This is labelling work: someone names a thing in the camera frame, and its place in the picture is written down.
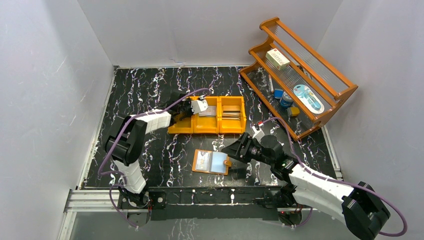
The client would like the silver card stack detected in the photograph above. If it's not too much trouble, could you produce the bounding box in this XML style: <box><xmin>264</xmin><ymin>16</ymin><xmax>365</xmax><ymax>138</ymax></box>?
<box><xmin>198</xmin><ymin>105</ymin><xmax>217</xmax><ymax>117</ymax></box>

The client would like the orange card stack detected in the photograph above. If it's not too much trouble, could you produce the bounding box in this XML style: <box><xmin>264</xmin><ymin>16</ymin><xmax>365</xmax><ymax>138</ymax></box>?
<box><xmin>222</xmin><ymin>105</ymin><xmax>241</xmax><ymax>120</ymax></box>

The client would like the orange three-compartment bin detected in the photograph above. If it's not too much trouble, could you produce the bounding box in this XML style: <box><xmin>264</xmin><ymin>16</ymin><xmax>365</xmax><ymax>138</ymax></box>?
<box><xmin>167</xmin><ymin>96</ymin><xmax>247</xmax><ymax>134</ymax></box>

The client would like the orange card holder wallet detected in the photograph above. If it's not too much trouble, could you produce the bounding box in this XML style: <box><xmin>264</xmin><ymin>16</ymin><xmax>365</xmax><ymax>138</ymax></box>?
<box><xmin>192</xmin><ymin>149</ymin><xmax>232</xmax><ymax>176</ymax></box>

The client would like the orange wooden shelf rack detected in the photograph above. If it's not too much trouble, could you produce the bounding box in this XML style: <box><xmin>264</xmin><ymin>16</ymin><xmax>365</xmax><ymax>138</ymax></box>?
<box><xmin>240</xmin><ymin>17</ymin><xmax>358</xmax><ymax>141</ymax></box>

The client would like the blue packaged cutter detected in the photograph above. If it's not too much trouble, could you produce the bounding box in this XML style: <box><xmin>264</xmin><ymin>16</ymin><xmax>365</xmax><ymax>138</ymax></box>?
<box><xmin>293</xmin><ymin>84</ymin><xmax>325</xmax><ymax>115</ymax></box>

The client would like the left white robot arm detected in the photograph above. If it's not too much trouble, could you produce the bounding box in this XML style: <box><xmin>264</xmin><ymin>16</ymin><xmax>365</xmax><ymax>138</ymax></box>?
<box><xmin>98</xmin><ymin>92</ymin><xmax>208</xmax><ymax>196</ymax></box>

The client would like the yellow grey sharpener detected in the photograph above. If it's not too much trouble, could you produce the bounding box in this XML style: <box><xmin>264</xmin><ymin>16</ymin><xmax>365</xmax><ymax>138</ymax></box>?
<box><xmin>287</xmin><ymin>106</ymin><xmax>300</xmax><ymax>118</ymax></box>

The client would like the blue eraser block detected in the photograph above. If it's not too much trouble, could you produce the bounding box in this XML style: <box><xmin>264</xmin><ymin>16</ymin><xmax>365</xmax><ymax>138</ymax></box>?
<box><xmin>273</xmin><ymin>89</ymin><xmax>285</xmax><ymax>101</ymax></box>

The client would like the white pen marker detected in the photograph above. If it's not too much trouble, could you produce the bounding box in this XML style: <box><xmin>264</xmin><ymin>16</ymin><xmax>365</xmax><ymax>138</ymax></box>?
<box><xmin>268</xmin><ymin>74</ymin><xmax>274</xmax><ymax>93</ymax></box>

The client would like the white red box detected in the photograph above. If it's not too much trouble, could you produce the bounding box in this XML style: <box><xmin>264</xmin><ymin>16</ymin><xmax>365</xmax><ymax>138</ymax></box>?
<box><xmin>265</xmin><ymin>48</ymin><xmax>290</xmax><ymax>71</ymax></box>

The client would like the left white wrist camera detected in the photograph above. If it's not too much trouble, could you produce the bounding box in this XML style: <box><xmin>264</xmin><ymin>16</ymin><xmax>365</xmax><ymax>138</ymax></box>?
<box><xmin>190</xmin><ymin>98</ymin><xmax>209</xmax><ymax>115</ymax></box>

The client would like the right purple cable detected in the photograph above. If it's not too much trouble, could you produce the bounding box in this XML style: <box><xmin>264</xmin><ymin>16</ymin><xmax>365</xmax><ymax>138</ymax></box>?
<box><xmin>259</xmin><ymin>116</ymin><xmax>409</xmax><ymax>238</ymax></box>

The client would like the purple cable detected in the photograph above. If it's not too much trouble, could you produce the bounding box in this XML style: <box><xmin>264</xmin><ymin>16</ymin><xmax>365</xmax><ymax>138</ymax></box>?
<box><xmin>259</xmin><ymin>116</ymin><xmax>409</xmax><ymax>238</ymax></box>
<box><xmin>97</xmin><ymin>87</ymin><xmax>212</xmax><ymax>229</ymax></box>

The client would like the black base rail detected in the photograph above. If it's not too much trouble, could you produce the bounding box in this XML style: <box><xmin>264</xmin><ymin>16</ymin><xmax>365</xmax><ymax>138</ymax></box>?
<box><xmin>117</xmin><ymin>186</ymin><xmax>304</xmax><ymax>225</ymax></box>

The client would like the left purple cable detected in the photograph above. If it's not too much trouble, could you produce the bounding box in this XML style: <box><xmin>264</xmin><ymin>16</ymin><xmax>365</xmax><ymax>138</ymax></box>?
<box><xmin>97</xmin><ymin>87</ymin><xmax>212</xmax><ymax>229</ymax></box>

